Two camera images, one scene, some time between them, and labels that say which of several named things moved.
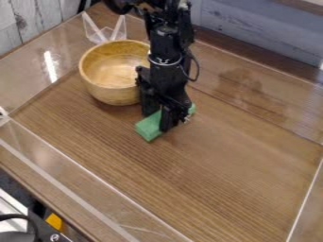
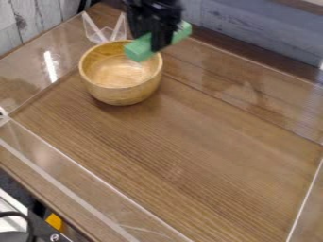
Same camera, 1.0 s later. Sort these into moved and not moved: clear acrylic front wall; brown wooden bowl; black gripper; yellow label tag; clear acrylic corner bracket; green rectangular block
Moved: black gripper; green rectangular block
Not moved: clear acrylic corner bracket; clear acrylic front wall; yellow label tag; brown wooden bowl
